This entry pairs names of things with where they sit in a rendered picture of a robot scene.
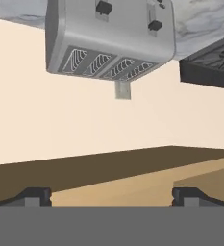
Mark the white wall socket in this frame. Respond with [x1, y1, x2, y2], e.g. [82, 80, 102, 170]
[114, 79, 133, 101]

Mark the black hob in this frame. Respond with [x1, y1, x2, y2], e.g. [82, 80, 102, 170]
[178, 34, 224, 91]

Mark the silver four-slot toaster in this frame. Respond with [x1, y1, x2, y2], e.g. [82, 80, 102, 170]
[44, 0, 177, 82]

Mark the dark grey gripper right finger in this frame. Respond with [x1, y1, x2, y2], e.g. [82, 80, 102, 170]
[171, 186, 224, 208]

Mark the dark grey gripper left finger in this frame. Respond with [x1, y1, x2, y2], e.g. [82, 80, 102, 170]
[0, 186, 52, 208]

